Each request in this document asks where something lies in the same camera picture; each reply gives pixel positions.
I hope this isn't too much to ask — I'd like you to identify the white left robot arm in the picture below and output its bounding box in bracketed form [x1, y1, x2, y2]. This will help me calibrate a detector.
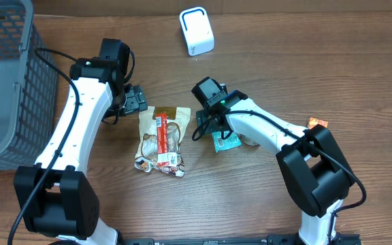
[7, 38, 148, 244]

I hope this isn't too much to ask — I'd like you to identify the white barcode scanner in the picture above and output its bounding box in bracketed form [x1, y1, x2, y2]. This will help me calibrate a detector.
[179, 7, 215, 56]

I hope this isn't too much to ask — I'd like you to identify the green lidded jar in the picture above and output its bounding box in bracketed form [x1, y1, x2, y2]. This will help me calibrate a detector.
[241, 135, 259, 146]

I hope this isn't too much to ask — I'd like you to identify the teal wet wipes pack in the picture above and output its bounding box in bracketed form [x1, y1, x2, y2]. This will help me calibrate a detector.
[212, 131, 242, 153]

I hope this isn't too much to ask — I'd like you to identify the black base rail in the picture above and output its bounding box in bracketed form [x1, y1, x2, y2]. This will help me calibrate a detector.
[117, 233, 362, 245]

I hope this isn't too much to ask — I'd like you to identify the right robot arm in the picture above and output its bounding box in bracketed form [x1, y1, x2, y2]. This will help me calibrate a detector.
[191, 77, 361, 244]

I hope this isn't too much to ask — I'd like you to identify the small orange snack box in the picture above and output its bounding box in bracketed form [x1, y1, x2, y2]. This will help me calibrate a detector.
[307, 117, 329, 129]

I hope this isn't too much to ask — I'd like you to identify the grey plastic mesh basket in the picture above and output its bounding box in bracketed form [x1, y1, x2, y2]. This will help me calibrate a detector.
[0, 1, 59, 170]

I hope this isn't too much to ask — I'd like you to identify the brown cookie snack bag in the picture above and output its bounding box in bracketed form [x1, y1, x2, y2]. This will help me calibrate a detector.
[134, 106, 191, 178]

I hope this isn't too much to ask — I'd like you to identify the red snack bar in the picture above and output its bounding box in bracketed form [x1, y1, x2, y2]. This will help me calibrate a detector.
[156, 113, 178, 167]

